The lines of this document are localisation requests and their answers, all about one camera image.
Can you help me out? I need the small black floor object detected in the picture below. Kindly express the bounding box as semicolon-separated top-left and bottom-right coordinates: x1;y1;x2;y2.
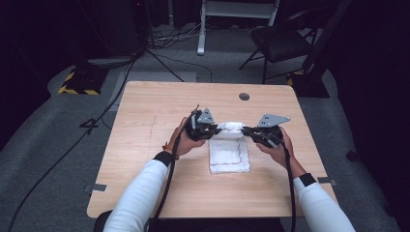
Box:
345;149;360;162

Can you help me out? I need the long black floor cable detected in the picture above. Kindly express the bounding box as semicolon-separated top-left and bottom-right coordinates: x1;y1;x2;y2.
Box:
7;59;138;232

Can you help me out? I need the person's dark lap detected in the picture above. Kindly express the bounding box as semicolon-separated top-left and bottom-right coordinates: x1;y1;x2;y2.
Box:
93;209;286;232

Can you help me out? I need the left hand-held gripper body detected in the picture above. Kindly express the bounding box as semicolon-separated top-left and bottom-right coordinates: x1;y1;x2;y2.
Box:
185;103;217;142

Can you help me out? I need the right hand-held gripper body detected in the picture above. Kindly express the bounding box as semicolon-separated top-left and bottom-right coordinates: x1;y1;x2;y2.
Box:
251;113;291;150

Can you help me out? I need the person's left hand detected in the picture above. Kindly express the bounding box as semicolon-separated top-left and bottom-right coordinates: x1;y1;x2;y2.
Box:
166;116;207;160

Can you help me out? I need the red bracelet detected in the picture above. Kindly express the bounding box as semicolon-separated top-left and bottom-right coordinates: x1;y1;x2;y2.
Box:
161;141;180;161

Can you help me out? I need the black slanted stand pole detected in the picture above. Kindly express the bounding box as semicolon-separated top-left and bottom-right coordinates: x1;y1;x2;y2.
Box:
302;0;353;75

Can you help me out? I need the bundle of floor cables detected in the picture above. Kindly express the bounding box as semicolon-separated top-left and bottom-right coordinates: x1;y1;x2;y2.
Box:
147;22;209;51

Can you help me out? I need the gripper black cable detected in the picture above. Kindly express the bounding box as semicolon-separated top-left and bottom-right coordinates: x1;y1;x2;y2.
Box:
279;139;298;232
149;124;190;232

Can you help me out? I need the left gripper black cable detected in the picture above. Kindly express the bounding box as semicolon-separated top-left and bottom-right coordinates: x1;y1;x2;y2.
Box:
149;124;190;232

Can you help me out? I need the yellow black striped stand base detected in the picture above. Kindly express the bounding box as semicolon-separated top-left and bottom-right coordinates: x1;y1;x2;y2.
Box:
285;70;331;99
57;65;109;97

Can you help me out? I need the person's right hand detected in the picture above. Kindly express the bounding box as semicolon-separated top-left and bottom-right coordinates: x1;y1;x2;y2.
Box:
255;127;297;171

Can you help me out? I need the dark equipment cabinet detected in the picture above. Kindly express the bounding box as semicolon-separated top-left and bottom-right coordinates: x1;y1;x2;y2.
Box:
84;0;150;67

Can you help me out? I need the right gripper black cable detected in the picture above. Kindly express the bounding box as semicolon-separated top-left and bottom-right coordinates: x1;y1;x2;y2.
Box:
279;139;298;232

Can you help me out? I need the white towel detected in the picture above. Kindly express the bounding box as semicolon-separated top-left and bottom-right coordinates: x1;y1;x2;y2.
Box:
208;121;252;175

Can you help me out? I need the white metal desk frame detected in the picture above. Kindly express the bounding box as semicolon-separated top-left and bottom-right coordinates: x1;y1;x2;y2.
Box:
196;0;281;57

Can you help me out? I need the black folding chair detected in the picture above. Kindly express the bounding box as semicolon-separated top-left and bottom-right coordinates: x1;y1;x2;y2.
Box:
238;9;325;85

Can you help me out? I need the grey tape piece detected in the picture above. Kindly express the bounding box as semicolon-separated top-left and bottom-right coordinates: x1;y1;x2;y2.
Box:
316;176;338;188
83;182;108;194

